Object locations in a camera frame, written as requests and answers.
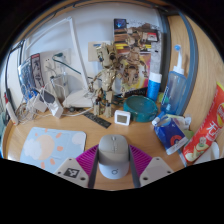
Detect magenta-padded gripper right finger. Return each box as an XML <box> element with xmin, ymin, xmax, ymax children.
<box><xmin>128</xmin><ymin>144</ymin><xmax>174</xmax><ymax>188</ymax></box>

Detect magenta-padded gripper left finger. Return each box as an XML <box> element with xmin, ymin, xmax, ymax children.
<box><xmin>53</xmin><ymin>143</ymin><xmax>100</xmax><ymax>189</ymax></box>

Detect grey computer mouse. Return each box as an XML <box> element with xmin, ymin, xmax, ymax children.
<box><xmin>97</xmin><ymin>133</ymin><xmax>131</xmax><ymax>180</ymax></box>

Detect pastel sun cloud mouse pad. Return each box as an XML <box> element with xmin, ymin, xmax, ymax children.
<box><xmin>19</xmin><ymin>126</ymin><xmax>88</xmax><ymax>174</ymax></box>

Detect blue refill pouch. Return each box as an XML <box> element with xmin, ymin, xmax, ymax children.
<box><xmin>151</xmin><ymin>111</ymin><xmax>193</xmax><ymax>156</ymax></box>

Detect black ruler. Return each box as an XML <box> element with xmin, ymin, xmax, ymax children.
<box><xmin>83</xmin><ymin>111</ymin><xmax>113</xmax><ymax>129</ymax></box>

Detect small white square clock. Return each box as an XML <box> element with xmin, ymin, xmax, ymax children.
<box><xmin>113</xmin><ymin>109</ymin><xmax>132</xmax><ymax>126</ymax></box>

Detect teal round tin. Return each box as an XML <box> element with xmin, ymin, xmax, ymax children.
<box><xmin>123</xmin><ymin>95</ymin><xmax>159</xmax><ymax>123</ymax></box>

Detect red yellow snack can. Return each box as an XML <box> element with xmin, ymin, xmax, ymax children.
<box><xmin>182</xmin><ymin>81</ymin><xmax>224</xmax><ymax>166</ymax></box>

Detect white charger adapter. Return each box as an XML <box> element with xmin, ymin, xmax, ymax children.
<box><xmin>46</xmin><ymin>89</ymin><xmax>64</xmax><ymax>119</ymax></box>

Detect white desk lamp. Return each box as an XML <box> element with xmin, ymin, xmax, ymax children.
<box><xmin>21</xmin><ymin>16</ymin><xmax>96</xmax><ymax>109</ymax></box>

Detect blue and white tube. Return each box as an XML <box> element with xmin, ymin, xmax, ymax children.
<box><xmin>146</xmin><ymin>48</ymin><xmax>163</xmax><ymax>103</ymax></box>

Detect clear blue spray bottle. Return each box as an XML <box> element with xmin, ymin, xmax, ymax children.
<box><xmin>160</xmin><ymin>44</ymin><xmax>188</xmax><ymax>116</ymax></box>

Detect white bottle with red cap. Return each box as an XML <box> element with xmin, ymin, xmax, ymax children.
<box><xmin>3</xmin><ymin>93</ymin><xmax>19</xmax><ymax>126</ymax></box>

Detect clear glass cup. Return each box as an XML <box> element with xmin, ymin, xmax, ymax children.
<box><xmin>51</xmin><ymin>73</ymin><xmax>69</xmax><ymax>101</ymax></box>

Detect blue robot model kit box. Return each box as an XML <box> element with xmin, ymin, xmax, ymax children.
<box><xmin>18</xmin><ymin>53</ymin><xmax>46</xmax><ymax>101</ymax></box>

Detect brown robot figure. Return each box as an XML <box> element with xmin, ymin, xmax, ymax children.
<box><xmin>118</xmin><ymin>26</ymin><xmax>149</xmax><ymax>89</ymax></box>

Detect colourful printed box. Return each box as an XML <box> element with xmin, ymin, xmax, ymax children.
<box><xmin>113</xmin><ymin>18</ymin><xmax>163</xmax><ymax>98</ymax></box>

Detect tangled white cables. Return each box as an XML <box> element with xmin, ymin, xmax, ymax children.
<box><xmin>14</xmin><ymin>83</ymin><xmax>94</xmax><ymax>124</ymax></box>

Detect white wall socket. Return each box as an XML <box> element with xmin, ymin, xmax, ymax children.
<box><xmin>43</xmin><ymin>53</ymin><xmax>56</xmax><ymax>73</ymax></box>
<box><xmin>54</xmin><ymin>49</ymin><xmax>73</xmax><ymax>69</ymax></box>

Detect beige wall box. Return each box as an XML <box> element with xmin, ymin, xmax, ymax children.
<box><xmin>88</xmin><ymin>41</ymin><xmax>111</xmax><ymax>63</ymax></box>

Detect grey metal desk frame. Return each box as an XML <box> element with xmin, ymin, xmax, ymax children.
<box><xmin>3</xmin><ymin>8</ymin><xmax>199</xmax><ymax>116</ymax></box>

